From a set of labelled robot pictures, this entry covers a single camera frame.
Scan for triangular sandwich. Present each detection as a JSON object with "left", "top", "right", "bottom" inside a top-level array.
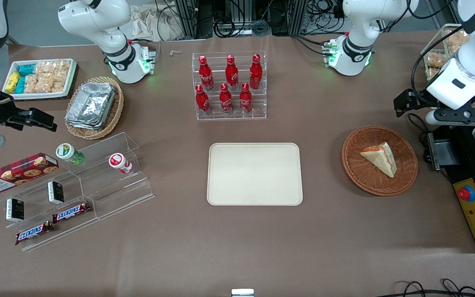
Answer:
[{"left": 360, "top": 142, "right": 397, "bottom": 178}]

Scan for white snack tray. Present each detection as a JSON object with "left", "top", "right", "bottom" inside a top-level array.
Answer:
[{"left": 2, "top": 59, "right": 78, "bottom": 101}]

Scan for round brown wicker basket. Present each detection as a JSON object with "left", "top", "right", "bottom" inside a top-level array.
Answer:
[{"left": 341, "top": 126, "right": 419, "bottom": 196}]

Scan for red tartan cookie box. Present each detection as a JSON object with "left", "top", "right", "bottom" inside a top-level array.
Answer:
[{"left": 0, "top": 153, "right": 59, "bottom": 195}]

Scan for clear rice cracker bag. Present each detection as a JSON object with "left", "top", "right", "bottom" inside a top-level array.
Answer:
[
  {"left": 24, "top": 74, "right": 54, "bottom": 94},
  {"left": 35, "top": 61, "right": 56, "bottom": 77},
  {"left": 53, "top": 60, "right": 71, "bottom": 93}
]

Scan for aluminium frame with cables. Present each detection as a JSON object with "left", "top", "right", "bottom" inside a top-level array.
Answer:
[{"left": 155, "top": 0, "right": 345, "bottom": 38}]

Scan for green cap drink bottle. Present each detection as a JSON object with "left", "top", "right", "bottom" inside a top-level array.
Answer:
[{"left": 56, "top": 143, "right": 85, "bottom": 165}]

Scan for grey metal bracket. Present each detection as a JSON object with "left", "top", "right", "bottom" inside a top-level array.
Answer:
[{"left": 427, "top": 132, "right": 454, "bottom": 172}]

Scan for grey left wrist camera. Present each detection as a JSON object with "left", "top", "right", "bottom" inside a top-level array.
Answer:
[{"left": 426, "top": 108, "right": 475, "bottom": 126}]

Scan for black machine with yellow panel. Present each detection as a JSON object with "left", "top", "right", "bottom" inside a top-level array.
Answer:
[{"left": 427, "top": 124, "right": 475, "bottom": 253}]

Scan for crumpled beige cloth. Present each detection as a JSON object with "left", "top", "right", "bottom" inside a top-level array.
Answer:
[{"left": 129, "top": 4, "right": 185, "bottom": 42}]

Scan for small black white box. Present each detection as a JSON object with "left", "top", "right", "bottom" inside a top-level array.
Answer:
[
  {"left": 6, "top": 198, "right": 25, "bottom": 222},
  {"left": 47, "top": 181, "right": 65, "bottom": 205}
]

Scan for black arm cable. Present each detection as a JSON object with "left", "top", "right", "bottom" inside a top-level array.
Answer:
[{"left": 411, "top": 25, "right": 466, "bottom": 108}]

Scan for red cap drink bottle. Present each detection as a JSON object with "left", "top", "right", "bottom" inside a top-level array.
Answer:
[{"left": 108, "top": 153, "right": 133, "bottom": 174}]

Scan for clear acrylic bottle rack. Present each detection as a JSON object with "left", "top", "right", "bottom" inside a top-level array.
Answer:
[{"left": 192, "top": 51, "right": 268, "bottom": 121}]

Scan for white wire rack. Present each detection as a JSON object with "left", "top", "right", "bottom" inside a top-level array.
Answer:
[{"left": 421, "top": 24, "right": 475, "bottom": 89}]

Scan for stack of foil trays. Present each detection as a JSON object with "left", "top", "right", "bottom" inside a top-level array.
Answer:
[{"left": 65, "top": 82, "right": 116, "bottom": 131}]

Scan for red cola bottle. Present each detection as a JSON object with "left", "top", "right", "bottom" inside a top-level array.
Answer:
[
  {"left": 199, "top": 56, "right": 214, "bottom": 91},
  {"left": 195, "top": 84, "right": 211, "bottom": 116},
  {"left": 219, "top": 83, "right": 233, "bottom": 115},
  {"left": 239, "top": 82, "right": 253, "bottom": 114},
  {"left": 226, "top": 55, "right": 239, "bottom": 90},
  {"left": 249, "top": 54, "right": 262, "bottom": 90}
]

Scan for beige rectangular tray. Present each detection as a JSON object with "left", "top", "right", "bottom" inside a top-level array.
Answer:
[{"left": 207, "top": 143, "right": 303, "bottom": 206}]

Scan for black floor cables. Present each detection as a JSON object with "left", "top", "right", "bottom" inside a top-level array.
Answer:
[{"left": 386, "top": 278, "right": 475, "bottom": 297}]

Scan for yellow snack packet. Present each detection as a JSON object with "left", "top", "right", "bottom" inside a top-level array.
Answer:
[{"left": 5, "top": 71, "right": 21, "bottom": 94}]

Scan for Snickers chocolate bar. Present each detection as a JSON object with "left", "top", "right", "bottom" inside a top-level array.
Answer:
[
  {"left": 52, "top": 201, "right": 92, "bottom": 223},
  {"left": 15, "top": 221, "right": 54, "bottom": 245}
]

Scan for clear acrylic step display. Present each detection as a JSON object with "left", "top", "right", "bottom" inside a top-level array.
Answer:
[{"left": 0, "top": 132, "right": 155, "bottom": 252}]

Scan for oval light wicker basket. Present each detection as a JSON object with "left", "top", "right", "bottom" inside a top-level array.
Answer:
[{"left": 64, "top": 76, "right": 125, "bottom": 140}]

